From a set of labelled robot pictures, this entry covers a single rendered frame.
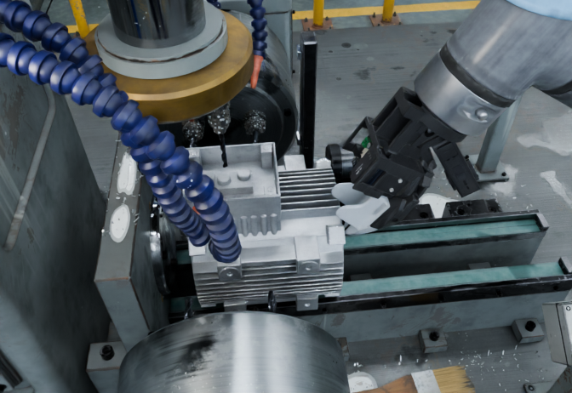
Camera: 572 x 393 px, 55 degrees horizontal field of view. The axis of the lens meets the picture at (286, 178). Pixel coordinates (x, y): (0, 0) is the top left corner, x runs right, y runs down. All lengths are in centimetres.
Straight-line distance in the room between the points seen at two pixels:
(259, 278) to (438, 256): 37
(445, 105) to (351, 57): 99
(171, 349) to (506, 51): 41
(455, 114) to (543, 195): 70
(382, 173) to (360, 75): 88
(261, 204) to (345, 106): 72
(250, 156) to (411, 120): 25
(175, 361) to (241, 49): 31
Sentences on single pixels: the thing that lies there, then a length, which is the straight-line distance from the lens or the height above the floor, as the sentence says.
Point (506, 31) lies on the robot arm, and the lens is 54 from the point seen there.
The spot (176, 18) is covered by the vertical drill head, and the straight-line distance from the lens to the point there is 53.
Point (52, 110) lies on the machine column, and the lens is 81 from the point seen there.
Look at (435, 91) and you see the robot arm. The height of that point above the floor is 131.
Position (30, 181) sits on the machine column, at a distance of 72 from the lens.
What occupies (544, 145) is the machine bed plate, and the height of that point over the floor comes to 80.
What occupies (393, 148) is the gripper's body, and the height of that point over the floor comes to 124.
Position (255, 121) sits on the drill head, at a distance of 88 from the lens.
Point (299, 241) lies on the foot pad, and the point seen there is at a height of 108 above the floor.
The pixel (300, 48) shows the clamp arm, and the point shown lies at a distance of 76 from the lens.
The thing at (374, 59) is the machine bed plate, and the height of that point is 80.
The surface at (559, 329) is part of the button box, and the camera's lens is 73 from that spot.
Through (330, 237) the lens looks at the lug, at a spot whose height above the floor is 108.
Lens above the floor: 164
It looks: 45 degrees down
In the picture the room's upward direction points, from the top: 1 degrees counter-clockwise
